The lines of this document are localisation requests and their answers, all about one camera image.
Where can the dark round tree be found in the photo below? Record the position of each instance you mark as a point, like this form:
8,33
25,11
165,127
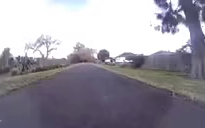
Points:
103,54

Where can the pale brown tree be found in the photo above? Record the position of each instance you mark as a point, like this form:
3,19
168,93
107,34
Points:
81,55

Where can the building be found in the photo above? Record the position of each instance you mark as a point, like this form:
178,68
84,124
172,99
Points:
125,56

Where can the grey asphalt road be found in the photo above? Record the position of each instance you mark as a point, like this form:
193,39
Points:
90,96

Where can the dark bush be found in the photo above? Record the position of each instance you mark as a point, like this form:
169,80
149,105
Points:
138,61

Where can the bare tree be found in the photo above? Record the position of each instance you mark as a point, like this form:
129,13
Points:
45,45

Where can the grass verge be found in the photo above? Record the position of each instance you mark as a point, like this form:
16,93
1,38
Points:
20,81
163,80

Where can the grey fence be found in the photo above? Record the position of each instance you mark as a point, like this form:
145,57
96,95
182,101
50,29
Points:
166,61

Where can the row of bushes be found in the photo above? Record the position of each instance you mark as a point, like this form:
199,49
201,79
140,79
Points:
23,65

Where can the large thick-trunked tree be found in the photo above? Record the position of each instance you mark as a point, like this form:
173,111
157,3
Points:
198,50

